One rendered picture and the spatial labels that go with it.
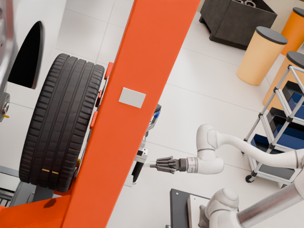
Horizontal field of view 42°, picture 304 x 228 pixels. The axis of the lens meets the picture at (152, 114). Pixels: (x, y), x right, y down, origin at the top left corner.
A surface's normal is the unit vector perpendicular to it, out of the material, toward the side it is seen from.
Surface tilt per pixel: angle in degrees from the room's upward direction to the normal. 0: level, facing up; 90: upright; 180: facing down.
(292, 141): 90
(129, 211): 0
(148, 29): 90
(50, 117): 52
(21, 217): 36
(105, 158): 90
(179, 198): 0
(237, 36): 90
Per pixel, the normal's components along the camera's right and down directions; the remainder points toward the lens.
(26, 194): 0.33, -0.79
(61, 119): 0.18, -0.07
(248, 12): 0.12, 0.58
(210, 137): -0.07, -0.36
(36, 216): -0.29, -0.81
